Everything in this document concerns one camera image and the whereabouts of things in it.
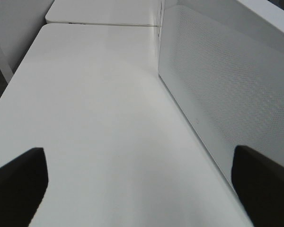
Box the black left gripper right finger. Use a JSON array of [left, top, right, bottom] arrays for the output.
[[231, 145, 284, 227]]

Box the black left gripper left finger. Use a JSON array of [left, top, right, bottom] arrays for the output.
[[0, 148, 49, 227]]

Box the white microwave door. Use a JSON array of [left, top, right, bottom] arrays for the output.
[[159, 0, 284, 179]]

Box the white microwave oven body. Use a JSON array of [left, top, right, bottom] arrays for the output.
[[156, 0, 165, 38]]

